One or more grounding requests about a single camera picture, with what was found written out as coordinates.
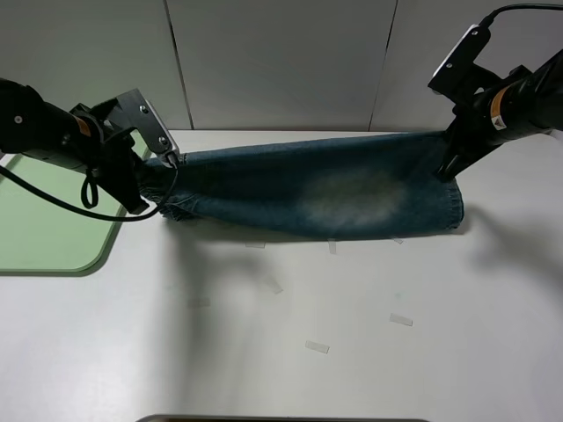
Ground black right camera cable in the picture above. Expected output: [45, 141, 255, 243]
[479, 3, 563, 28]

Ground clear tape piece centre slanted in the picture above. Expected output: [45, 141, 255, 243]
[263, 276, 283, 295]

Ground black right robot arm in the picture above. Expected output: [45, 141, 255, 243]
[436, 52, 562, 181]

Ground clear tape piece bottom centre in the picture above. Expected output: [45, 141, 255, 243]
[305, 340, 330, 354]

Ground clear tape piece centre upright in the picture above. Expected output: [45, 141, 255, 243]
[327, 239, 337, 255]

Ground clear tape piece lower left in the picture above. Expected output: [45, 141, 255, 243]
[187, 297, 210, 309]

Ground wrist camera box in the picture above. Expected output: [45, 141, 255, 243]
[428, 25, 491, 96]
[117, 89, 179, 168]

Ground clear tape piece lower right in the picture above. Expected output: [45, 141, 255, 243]
[389, 313, 413, 327]

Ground black left camera cable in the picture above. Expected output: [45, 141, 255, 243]
[0, 127, 179, 222]

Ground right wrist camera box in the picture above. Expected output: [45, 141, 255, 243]
[428, 25, 491, 96]

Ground children's blue denim shorts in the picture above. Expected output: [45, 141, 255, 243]
[138, 132, 464, 240]

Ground light green plastic tray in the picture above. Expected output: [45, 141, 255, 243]
[1, 156, 122, 278]

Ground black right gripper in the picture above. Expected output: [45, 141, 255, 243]
[435, 64, 530, 181]

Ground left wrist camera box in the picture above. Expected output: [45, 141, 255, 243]
[117, 89, 179, 168]

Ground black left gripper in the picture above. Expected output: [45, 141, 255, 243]
[71, 99, 149, 215]

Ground black camera cable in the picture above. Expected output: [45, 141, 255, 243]
[479, 3, 563, 28]
[0, 127, 179, 222]

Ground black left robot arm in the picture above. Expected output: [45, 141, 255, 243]
[1, 79, 149, 215]

